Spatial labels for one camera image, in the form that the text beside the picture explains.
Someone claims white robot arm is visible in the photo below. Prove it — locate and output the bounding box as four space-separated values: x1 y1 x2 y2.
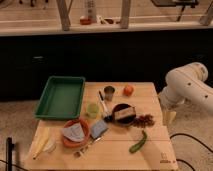
158 62 213 125

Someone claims brown grape bunch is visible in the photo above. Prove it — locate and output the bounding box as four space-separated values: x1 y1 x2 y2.
133 114 155 128

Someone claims dark brown round plate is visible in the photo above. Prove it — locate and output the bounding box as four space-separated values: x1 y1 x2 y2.
112 103 136 125

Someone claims orange fruit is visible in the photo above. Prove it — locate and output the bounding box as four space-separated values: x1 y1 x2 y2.
123 85 134 96

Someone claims green cucumber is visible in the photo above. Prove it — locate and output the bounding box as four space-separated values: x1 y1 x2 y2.
129 131 147 154

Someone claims metal cup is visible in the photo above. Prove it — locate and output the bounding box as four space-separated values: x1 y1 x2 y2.
104 86 115 101

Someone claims blue sponge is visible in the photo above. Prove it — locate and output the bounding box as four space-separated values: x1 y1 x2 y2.
90 120 108 139

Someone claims light green cup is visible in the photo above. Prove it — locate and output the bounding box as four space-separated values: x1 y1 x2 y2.
86 103 99 119

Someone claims grey folded cloth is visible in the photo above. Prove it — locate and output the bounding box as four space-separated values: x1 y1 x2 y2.
62 123 85 142

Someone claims silver spoon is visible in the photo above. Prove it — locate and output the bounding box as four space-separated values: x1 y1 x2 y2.
74 131 105 158

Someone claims orange bowl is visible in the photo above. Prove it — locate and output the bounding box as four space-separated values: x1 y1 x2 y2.
61 119 90 148

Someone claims green plastic tray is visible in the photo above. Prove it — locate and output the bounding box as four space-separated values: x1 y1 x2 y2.
35 76 85 120

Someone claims white bottle with red base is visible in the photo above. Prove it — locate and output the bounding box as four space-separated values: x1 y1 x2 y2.
80 0 97 25

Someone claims black cable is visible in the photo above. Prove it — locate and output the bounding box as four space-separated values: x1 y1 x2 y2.
169 133 213 171

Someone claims black handled brush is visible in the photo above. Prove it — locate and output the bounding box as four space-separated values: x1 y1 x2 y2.
99 92 112 122

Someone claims black stand post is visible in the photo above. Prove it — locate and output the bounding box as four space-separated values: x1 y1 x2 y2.
6 137 14 171

